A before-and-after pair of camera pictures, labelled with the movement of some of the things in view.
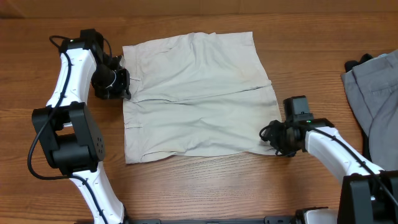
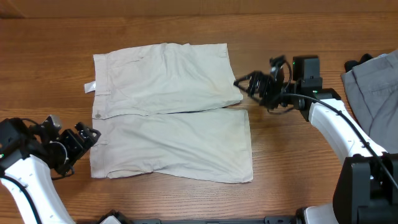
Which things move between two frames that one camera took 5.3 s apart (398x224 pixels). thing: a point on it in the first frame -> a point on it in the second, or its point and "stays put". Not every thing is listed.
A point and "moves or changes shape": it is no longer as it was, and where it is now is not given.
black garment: (349, 65) stays put
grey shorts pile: (372, 88) stays put
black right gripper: (272, 137) -> (255, 76)
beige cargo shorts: (197, 94) moves or changes shape
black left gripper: (120, 91) -> (78, 145)
